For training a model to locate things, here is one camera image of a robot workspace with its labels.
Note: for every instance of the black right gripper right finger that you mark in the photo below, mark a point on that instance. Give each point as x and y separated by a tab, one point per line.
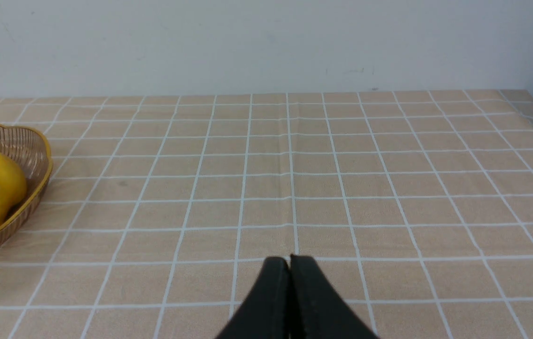
317	311

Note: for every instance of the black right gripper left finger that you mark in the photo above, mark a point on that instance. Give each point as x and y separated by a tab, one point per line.
262	314

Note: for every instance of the beige checkered tablecloth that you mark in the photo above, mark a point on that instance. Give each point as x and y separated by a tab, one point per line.
417	205

